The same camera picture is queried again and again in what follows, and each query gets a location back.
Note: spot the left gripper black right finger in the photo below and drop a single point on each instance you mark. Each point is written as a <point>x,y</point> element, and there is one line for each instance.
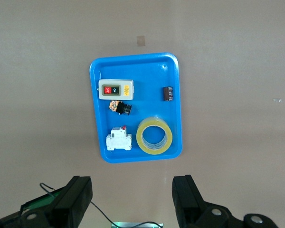
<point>185,197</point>

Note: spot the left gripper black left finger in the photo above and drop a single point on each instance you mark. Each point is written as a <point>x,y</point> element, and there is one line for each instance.
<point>73,197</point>

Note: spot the yellow tape roll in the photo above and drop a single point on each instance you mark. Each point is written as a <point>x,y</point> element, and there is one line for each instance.
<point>154,122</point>

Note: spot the clear tape scrap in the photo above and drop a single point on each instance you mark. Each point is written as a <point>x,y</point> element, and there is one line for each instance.
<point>277,100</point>

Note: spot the brown tape patch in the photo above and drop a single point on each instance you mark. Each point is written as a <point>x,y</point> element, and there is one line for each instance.
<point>140,40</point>

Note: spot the green circuit board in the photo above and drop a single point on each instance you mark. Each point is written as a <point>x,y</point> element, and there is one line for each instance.
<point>45,198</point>

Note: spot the white circuit breaker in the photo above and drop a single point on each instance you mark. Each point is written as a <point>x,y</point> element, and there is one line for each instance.
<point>117,140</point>

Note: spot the red push button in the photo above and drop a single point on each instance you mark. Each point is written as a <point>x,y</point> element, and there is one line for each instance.
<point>121,108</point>

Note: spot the small dark terminal block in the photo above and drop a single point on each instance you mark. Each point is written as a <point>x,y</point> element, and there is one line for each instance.
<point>168,93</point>

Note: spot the blue plastic tray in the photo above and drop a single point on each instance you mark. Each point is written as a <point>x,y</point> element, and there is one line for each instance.
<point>152,78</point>

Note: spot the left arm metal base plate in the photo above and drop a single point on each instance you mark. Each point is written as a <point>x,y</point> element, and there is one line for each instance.
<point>137,225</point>

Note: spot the grey on-off switch box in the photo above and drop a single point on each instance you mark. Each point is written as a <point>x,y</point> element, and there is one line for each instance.
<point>102,95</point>

